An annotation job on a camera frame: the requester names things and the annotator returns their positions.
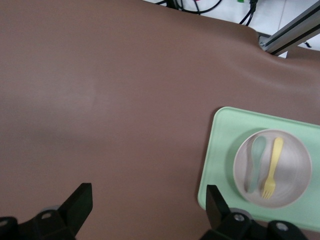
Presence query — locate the beige round plate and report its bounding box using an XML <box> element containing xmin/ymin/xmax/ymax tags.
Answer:
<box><xmin>233</xmin><ymin>129</ymin><xmax>313</xmax><ymax>209</ymax></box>

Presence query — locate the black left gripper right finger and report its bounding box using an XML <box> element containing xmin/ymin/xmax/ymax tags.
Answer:
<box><xmin>202</xmin><ymin>184</ymin><xmax>307</xmax><ymax>240</ymax></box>

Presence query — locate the aluminium profile post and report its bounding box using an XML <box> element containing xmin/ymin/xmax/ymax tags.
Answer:
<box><xmin>258</xmin><ymin>1</ymin><xmax>320</xmax><ymax>57</ymax></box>

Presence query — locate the black floor cable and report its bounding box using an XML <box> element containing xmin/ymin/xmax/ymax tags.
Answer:
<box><xmin>154</xmin><ymin>0</ymin><xmax>224</xmax><ymax>15</ymax></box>
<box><xmin>237</xmin><ymin>0</ymin><xmax>259</xmax><ymax>27</ymax></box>

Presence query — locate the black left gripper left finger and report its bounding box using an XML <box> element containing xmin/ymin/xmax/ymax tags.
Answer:
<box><xmin>0</xmin><ymin>182</ymin><xmax>94</xmax><ymax>240</ymax></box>

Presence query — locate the light green rectangular tray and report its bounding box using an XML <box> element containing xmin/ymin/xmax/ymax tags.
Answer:
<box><xmin>197</xmin><ymin>106</ymin><xmax>320</xmax><ymax>231</ymax></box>

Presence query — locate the yellow plastic fork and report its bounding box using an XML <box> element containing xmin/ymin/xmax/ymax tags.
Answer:
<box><xmin>261</xmin><ymin>137</ymin><xmax>285</xmax><ymax>200</ymax></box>

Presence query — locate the brown table mat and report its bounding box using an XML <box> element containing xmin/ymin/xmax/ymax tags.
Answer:
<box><xmin>0</xmin><ymin>0</ymin><xmax>320</xmax><ymax>240</ymax></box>

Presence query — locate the teal plastic spoon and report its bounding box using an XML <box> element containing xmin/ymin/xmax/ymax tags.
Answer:
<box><xmin>243</xmin><ymin>135</ymin><xmax>267</xmax><ymax>194</ymax></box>

